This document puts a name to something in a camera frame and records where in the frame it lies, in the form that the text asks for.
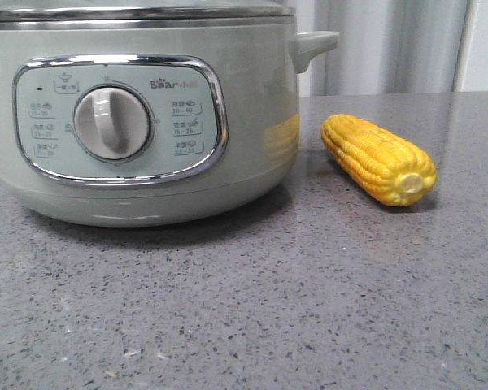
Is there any light green electric cooking pot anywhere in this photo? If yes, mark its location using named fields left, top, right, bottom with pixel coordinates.
left=0, top=16, right=339, bottom=227

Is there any yellow corn cob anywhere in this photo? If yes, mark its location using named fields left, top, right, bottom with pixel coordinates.
left=321, top=114, right=438, bottom=206

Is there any glass pot lid steel rim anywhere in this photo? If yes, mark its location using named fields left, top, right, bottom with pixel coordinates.
left=0, top=0, right=295, bottom=22

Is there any grey round timer knob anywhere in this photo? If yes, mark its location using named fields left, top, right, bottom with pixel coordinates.
left=74, top=85, right=151, bottom=161

